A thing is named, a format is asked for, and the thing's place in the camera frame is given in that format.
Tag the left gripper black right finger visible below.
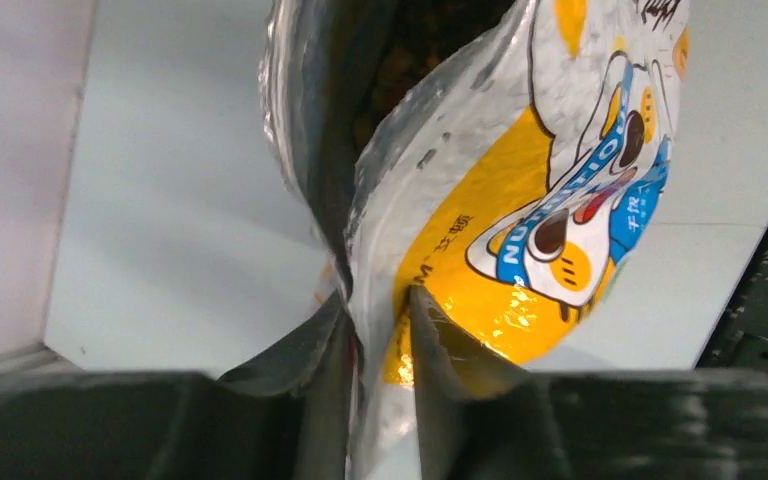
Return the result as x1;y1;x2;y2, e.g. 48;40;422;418
409;286;768;479

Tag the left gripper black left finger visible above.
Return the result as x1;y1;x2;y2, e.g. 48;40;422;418
0;294;355;479

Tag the cat food bag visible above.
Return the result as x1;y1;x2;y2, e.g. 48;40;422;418
259;1;690;479

